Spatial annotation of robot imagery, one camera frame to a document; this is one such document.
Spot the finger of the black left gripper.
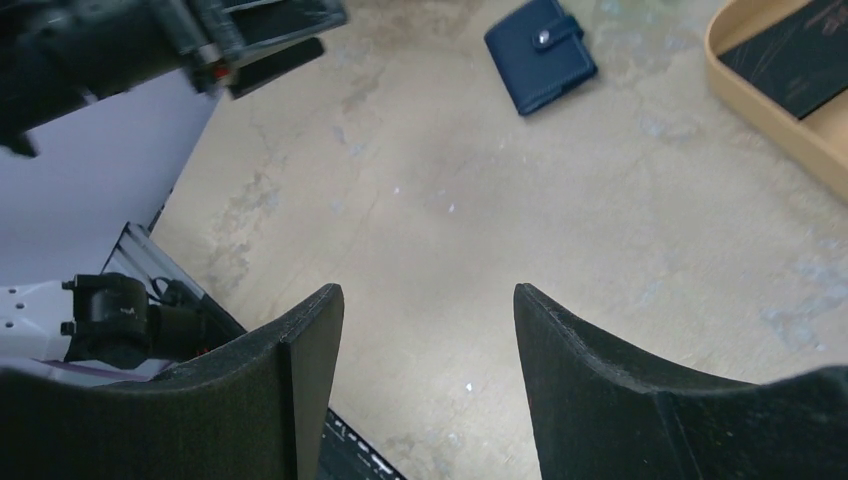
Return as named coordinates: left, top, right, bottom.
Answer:
left=227, top=37, right=325, bottom=99
left=198, top=0, right=348, bottom=60

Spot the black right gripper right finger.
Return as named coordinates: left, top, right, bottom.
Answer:
left=513, top=283, right=847, bottom=479

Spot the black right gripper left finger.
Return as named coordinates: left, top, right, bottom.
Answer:
left=1, top=284, right=344, bottom=479

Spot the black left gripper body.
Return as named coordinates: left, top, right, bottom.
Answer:
left=1, top=1, right=226, bottom=158

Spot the navy blue card holder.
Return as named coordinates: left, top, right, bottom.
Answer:
left=484, top=0, right=598, bottom=116

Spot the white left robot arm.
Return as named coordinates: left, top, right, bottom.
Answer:
left=1, top=1, right=348, bottom=370

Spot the black credit card stack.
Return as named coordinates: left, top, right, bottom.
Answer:
left=719, top=0, right=847, bottom=120

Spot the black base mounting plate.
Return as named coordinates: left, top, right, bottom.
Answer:
left=316, top=409, right=406, bottom=480

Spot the tan oval tray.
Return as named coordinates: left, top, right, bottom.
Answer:
left=703, top=0, right=848, bottom=205

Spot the aluminium rail frame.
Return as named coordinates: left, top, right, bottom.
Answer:
left=101, top=222, right=205, bottom=308

